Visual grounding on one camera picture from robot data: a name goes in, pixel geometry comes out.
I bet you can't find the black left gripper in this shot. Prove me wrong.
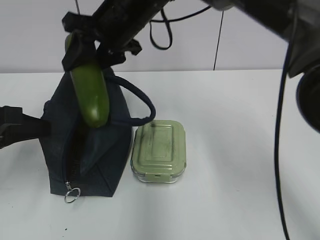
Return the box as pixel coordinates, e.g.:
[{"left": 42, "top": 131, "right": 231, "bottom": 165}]
[{"left": 0, "top": 105, "right": 51, "bottom": 149}]

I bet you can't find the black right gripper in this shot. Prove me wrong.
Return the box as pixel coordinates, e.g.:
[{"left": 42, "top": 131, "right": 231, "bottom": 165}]
[{"left": 62, "top": 11, "right": 142, "bottom": 72}]

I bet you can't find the green cucumber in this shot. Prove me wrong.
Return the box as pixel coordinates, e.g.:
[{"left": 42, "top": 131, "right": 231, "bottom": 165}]
[{"left": 64, "top": 33, "right": 110, "bottom": 129}]

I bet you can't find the dark blue lunch bag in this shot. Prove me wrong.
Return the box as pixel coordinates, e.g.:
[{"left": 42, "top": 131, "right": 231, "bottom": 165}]
[{"left": 39, "top": 68, "right": 156, "bottom": 197}]

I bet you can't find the metal zipper pull ring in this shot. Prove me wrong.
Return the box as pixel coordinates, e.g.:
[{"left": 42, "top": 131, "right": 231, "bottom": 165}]
[{"left": 64, "top": 181, "right": 81, "bottom": 205}]

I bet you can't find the green lid glass container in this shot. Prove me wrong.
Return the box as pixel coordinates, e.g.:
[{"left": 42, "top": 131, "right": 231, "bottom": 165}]
[{"left": 130, "top": 120, "right": 187, "bottom": 184}]

